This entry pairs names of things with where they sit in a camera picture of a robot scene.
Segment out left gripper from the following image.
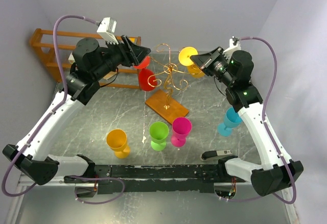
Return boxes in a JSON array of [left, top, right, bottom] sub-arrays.
[[94, 34, 151, 80]]

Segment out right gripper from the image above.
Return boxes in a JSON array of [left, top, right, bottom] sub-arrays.
[[190, 46, 235, 87]]

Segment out orange wine glass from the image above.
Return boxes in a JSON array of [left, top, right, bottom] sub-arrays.
[[178, 46, 205, 78], [106, 129, 130, 159]]

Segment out red wine glass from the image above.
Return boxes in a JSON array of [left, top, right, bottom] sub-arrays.
[[134, 56, 157, 91]]

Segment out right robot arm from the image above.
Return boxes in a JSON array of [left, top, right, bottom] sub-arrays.
[[190, 47, 303, 196]]

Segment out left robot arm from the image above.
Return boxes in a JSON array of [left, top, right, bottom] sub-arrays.
[[3, 35, 151, 185]]

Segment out blue wine glass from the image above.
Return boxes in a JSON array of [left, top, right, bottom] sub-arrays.
[[217, 107, 242, 137]]

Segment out pink wine glass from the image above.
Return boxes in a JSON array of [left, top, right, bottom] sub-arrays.
[[171, 117, 192, 147]]

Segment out green wine glass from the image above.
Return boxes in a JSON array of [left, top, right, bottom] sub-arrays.
[[149, 121, 169, 151]]

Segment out wooden shelf rack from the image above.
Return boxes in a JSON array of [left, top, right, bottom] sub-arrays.
[[29, 28, 142, 90]]

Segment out white box on shelf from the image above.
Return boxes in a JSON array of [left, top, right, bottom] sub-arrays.
[[68, 53, 75, 64]]

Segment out black white stapler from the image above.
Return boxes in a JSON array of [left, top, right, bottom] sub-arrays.
[[200, 150, 232, 162]]

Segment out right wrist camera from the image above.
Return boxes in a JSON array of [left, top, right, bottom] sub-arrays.
[[223, 36, 241, 58]]

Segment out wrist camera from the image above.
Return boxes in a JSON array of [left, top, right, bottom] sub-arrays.
[[97, 17, 118, 44], [223, 36, 241, 58]]

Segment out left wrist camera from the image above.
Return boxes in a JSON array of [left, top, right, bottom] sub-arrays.
[[97, 17, 118, 44]]

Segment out gold wire glass rack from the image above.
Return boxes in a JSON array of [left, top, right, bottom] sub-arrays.
[[145, 43, 192, 124]]

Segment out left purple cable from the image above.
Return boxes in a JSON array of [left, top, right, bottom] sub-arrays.
[[1, 15, 102, 197]]

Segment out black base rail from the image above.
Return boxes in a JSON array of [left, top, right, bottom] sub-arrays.
[[63, 164, 241, 195]]

